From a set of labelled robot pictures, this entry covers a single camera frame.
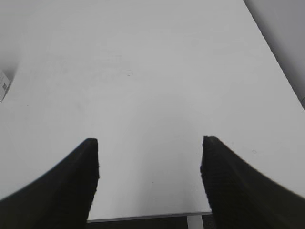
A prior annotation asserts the white table leg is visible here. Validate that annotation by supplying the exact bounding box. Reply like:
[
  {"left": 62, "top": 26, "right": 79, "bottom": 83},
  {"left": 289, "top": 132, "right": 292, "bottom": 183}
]
[{"left": 187, "top": 215, "right": 204, "bottom": 229}]

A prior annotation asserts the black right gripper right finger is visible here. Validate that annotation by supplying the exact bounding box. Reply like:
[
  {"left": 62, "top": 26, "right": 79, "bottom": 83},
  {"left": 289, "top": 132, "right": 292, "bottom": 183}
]
[{"left": 200, "top": 136, "right": 305, "bottom": 229}]

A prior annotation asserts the white yili changqing yogurt bottle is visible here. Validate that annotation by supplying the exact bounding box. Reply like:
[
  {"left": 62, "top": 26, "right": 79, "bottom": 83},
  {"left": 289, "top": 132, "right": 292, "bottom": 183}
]
[{"left": 0, "top": 69, "right": 15, "bottom": 102}]

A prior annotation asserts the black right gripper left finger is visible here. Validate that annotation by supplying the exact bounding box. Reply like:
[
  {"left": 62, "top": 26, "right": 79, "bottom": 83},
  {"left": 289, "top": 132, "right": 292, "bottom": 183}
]
[{"left": 0, "top": 138, "right": 100, "bottom": 229}]

